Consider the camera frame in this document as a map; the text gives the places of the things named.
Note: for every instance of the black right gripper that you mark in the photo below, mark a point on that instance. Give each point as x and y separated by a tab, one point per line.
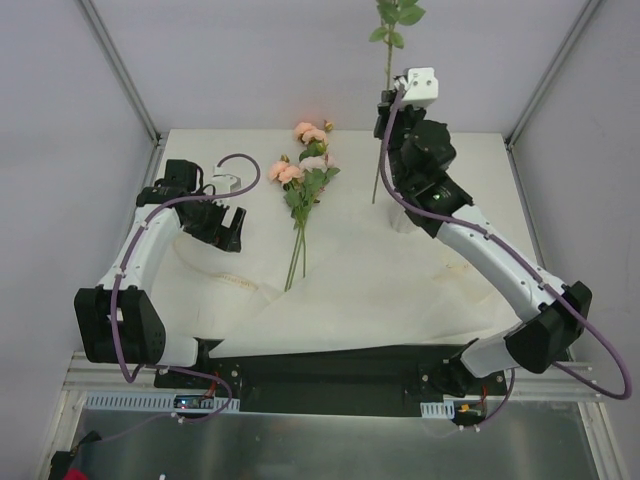
388	118

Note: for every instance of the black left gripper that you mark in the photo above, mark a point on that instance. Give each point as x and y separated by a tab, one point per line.
220	230

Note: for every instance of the pink flower stem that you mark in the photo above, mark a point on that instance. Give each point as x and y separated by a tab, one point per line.
393	16
289	177
317	168

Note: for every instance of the white wrapping paper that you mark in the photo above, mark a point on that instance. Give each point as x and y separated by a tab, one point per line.
373	287

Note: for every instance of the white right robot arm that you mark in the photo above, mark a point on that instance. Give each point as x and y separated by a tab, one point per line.
551	314

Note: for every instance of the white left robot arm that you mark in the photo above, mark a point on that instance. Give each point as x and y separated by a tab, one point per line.
117	320

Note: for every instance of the white ribbed ceramic vase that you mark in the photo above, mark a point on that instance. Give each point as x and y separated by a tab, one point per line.
399	220

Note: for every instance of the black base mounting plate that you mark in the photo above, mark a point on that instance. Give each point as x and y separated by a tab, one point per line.
390	381

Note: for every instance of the black clamp bottom left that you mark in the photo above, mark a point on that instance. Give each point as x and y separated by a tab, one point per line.
62	461

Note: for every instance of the red cloth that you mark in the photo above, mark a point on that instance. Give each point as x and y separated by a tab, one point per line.
75	474

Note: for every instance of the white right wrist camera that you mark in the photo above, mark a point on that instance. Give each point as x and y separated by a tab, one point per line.
421	87

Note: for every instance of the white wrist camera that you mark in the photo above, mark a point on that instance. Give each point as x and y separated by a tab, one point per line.
223	182
421	87

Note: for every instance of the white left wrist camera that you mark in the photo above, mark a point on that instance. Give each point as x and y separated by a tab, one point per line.
223	182

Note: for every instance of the white slotted cable duct left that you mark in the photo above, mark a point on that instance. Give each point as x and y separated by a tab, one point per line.
160	403

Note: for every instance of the white slotted cable duct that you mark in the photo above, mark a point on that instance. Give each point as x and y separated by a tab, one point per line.
160	403
444	410

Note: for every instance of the right aluminium frame post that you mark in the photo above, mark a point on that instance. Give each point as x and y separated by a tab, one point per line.
576	31

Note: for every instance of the aluminium frame post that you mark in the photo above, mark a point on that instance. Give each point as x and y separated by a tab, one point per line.
576	31
117	65

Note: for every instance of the left aluminium frame post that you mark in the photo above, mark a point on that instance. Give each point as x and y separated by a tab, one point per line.
117	65

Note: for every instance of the white slotted cable duct right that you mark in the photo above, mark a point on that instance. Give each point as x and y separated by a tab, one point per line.
444	410

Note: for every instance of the aluminium front rail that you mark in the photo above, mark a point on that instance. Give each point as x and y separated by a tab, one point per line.
554	385

